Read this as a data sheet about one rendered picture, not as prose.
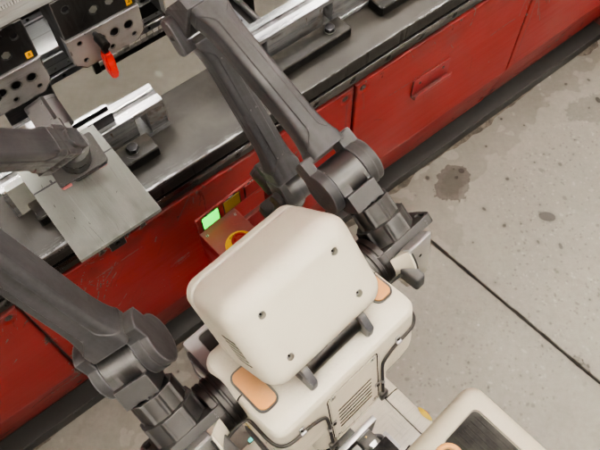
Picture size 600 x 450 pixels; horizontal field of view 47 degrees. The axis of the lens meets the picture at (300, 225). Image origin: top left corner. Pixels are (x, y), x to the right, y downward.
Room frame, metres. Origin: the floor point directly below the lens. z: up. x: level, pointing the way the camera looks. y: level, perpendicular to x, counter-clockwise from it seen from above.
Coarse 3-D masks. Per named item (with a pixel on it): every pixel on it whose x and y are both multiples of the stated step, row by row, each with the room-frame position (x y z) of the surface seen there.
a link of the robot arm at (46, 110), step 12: (48, 96) 0.77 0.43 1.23; (24, 108) 0.74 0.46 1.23; (36, 108) 0.74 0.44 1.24; (48, 108) 0.74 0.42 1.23; (60, 108) 0.76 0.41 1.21; (36, 120) 0.72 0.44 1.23; (48, 120) 0.72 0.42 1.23; (60, 120) 0.72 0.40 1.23; (72, 132) 0.69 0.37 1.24; (72, 144) 0.66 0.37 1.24; (84, 144) 0.68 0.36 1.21
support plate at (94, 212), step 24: (120, 168) 0.77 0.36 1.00; (48, 192) 0.72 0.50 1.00; (72, 192) 0.72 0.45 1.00; (96, 192) 0.72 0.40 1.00; (120, 192) 0.71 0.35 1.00; (144, 192) 0.71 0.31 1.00; (48, 216) 0.66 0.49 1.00; (72, 216) 0.66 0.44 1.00; (96, 216) 0.66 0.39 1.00; (120, 216) 0.66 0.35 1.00; (144, 216) 0.66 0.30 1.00; (72, 240) 0.61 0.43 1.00; (96, 240) 0.61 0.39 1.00
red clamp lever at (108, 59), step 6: (96, 36) 0.89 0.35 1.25; (102, 36) 0.89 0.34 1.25; (96, 42) 0.88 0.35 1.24; (102, 42) 0.87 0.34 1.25; (108, 42) 0.88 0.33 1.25; (102, 48) 0.87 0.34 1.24; (102, 54) 0.88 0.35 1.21; (108, 54) 0.88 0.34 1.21; (108, 60) 0.87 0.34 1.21; (114, 60) 0.88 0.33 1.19; (108, 66) 0.87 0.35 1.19; (114, 66) 0.88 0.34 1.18; (108, 72) 0.88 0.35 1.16; (114, 72) 0.87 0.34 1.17
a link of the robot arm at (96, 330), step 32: (0, 256) 0.34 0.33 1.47; (32, 256) 0.36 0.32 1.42; (0, 288) 0.32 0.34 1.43; (32, 288) 0.32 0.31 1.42; (64, 288) 0.34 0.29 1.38; (64, 320) 0.31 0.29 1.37; (96, 320) 0.32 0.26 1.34; (128, 320) 0.33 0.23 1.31; (96, 352) 0.29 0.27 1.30; (160, 352) 0.29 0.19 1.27; (96, 384) 0.26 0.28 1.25
